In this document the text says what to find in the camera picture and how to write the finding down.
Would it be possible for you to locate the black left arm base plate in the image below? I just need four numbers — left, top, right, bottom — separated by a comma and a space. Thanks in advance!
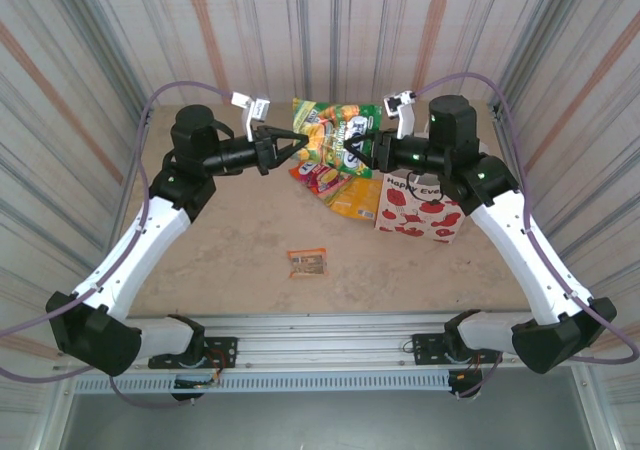
148, 336, 239, 370

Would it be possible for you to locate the orange red Fox's candy bag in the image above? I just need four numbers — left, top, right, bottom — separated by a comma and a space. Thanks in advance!
288, 162, 352, 207

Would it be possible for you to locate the slotted grey cable tray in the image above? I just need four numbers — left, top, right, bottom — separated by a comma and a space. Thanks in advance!
72, 371, 452, 395

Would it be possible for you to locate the green Fox's candy bag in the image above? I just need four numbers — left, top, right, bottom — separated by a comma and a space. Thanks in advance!
291, 96, 384, 179

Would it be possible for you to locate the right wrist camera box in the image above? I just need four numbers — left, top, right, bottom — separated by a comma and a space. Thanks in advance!
382, 89, 418, 139

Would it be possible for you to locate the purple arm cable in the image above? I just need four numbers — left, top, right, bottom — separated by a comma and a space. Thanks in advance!
0, 80, 236, 410
415, 72, 640, 401

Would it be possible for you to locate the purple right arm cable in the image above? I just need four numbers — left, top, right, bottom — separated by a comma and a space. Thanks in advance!
415, 72, 640, 401

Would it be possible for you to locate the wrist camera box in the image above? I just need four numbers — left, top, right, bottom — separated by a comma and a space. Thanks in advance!
382, 89, 418, 139
230, 90, 272, 139

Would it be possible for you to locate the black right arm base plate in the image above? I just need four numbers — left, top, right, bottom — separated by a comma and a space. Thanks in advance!
411, 332, 503, 367

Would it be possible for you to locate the yellow snack packet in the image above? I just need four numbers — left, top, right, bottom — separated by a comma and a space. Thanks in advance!
326, 176, 386, 222

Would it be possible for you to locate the red white paper bag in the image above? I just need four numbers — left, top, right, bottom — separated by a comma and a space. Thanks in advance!
373, 169, 464, 246

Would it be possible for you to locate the small orange snack bar packet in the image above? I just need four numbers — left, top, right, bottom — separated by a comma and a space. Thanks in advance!
286, 247, 329, 280

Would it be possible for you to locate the aluminium rail frame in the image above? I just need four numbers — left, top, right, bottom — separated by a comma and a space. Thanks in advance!
52, 312, 597, 372

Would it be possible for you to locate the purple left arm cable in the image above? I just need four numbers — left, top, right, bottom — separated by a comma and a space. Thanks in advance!
0, 80, 236, 410

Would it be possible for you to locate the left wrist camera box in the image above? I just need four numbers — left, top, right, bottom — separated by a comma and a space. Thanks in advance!
230, 90, 272, 139

